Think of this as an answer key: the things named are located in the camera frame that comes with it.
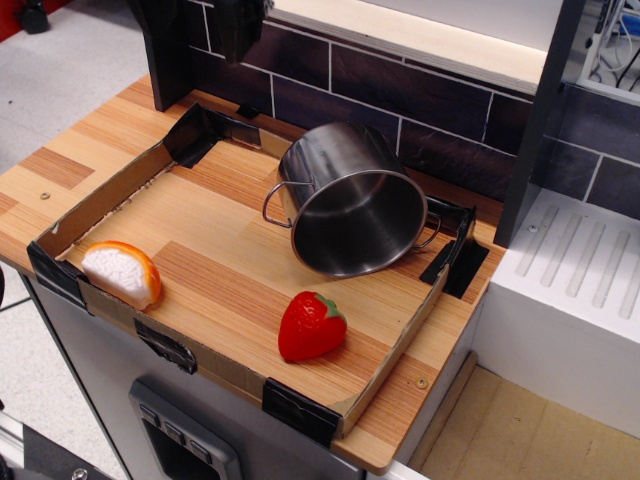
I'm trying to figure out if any light wooden shelf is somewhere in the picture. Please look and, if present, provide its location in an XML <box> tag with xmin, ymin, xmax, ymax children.
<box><xmin>269</xmin><ymin>0</ymin><xmax>547</xmax><ymax>95</ymax></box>

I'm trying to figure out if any orange slice toy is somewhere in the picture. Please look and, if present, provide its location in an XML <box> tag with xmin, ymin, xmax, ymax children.
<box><xmin>81</xmin><ymin>241</ymin><xmax>162</xmax><ymax>310</ymax></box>

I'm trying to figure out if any white toy sink drainboard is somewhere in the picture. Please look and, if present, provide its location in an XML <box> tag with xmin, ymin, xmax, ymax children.
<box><xmin>492</xmin><ymin>189</ymin><xmax>639</xmax><ymax>345</ymax></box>

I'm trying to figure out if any dark grey post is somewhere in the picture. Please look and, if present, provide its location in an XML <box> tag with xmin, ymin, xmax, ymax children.
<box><xmin>494</xmin><ymin>1</ymin><xmax>585</xmax><ymax>247</ymax></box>
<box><xmin>127</xmin><ymin>0</ymin><xmax>193</xmax><ymax>112</ymax></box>

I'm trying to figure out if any dark grey left post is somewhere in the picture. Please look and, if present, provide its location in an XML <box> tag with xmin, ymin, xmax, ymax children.
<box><xmin>127</xmin><ymin>0</ymin><xmax>193</xmax><ymax>112</ymax></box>

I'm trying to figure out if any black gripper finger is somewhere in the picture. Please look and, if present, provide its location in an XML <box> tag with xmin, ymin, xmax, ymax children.
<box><xmin>213</xmin><ymin>0</ymin><xmax>273</xmax><ymax>64</ymax></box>

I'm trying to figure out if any cardboard fence with black tape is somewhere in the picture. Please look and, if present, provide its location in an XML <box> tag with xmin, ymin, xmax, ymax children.
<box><xmin>28</xmin><ymin>105</ymin><xmax>487</xmax><ymax>454</ymax></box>

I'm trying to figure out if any dark grey right post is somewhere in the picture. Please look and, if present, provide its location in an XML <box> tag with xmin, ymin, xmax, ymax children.
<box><xmin>494</xmin><ymin>1</ymin><xmax>585</xmax><ymax>247</ymax></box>

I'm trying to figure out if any stainless steel pot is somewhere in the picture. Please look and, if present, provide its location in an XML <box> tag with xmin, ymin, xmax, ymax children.
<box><xmin>269</xmin><ymin>122</ymin><xmax>432</xmax><ymax>278</ymax></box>

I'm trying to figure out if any red plastic strawberry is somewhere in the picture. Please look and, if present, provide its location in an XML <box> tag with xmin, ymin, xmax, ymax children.
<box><xmin>278</xmin><ymin>291</ymin><xmax>347</xmax><ymax>361</ymax></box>

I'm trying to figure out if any grey oven control panel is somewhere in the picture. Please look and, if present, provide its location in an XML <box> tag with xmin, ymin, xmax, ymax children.
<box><xmin>129</xmin><ymin>380</ymin><xmax>243</xmax><ymax>479</ymax></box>

